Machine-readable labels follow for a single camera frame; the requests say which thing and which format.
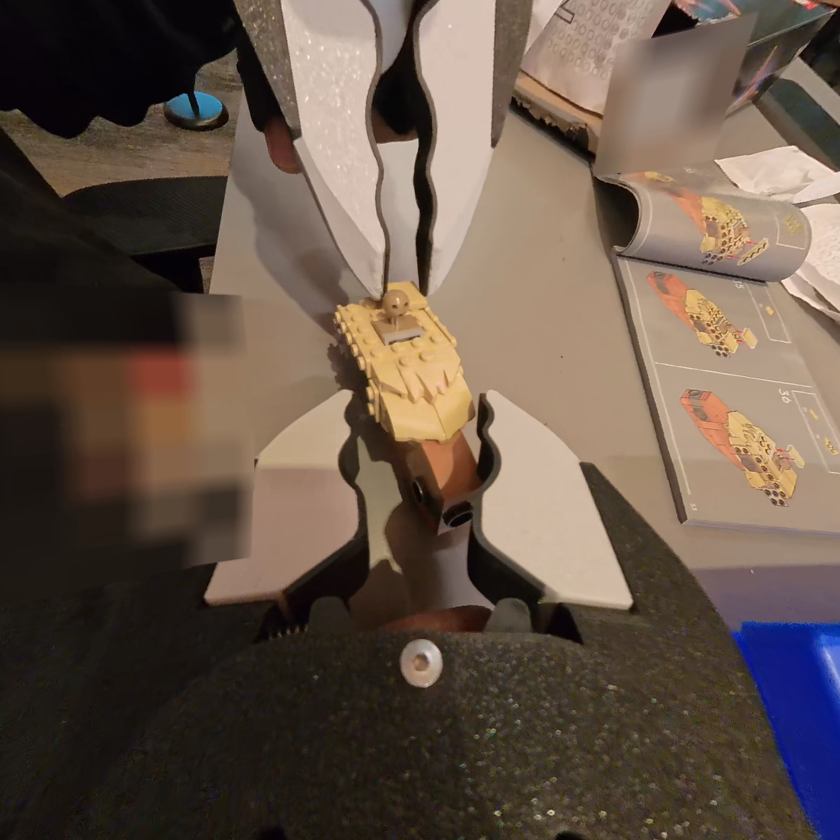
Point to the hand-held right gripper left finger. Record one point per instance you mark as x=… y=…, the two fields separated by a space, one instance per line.
x=309 y=525

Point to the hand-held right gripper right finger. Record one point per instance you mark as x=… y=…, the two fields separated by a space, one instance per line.
x=551 y=525

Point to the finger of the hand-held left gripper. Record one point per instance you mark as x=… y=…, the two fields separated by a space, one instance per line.
x=460 y=118
x=335 y=118

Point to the tan brick model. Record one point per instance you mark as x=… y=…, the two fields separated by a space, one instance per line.
x=407 y=374

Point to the blue plastic bin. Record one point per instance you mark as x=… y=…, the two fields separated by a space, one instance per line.
x=794 y=729

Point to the person's left forearm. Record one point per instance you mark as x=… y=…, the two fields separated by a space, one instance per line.
x=118 y=59

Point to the blue round stand base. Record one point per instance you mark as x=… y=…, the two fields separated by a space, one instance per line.
x=197 y=110

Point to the brown cardboard piece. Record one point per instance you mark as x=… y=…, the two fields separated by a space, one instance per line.
x=558 y=112

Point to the black office chair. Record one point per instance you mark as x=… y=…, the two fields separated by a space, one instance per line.
x=145 y=223

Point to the grey instruction booklet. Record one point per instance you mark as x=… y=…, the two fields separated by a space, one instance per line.
x=729 y=355

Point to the person's black jacket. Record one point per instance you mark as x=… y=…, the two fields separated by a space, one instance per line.
x=79 y=683

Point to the flattened white paper bags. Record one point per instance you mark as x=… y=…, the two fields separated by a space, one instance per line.
x=781 y=173

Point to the dark printed kit box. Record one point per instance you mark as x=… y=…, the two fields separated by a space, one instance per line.
x=788 y=46

